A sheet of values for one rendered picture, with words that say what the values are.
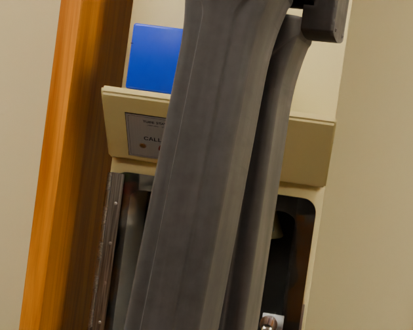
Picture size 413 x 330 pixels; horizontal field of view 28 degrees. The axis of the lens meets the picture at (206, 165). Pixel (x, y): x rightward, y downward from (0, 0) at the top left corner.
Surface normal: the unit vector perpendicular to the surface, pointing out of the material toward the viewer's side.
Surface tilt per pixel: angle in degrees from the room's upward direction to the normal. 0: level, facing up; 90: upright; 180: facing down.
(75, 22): 90
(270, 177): 90
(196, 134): 80
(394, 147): 90
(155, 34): 90
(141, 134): 135
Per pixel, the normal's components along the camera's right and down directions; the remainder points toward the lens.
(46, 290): 0.98, 0.14
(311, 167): -0.19, 0.72
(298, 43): 0.85, 0.39
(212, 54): -0.30, -0.16
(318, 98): -0.13, 0.04
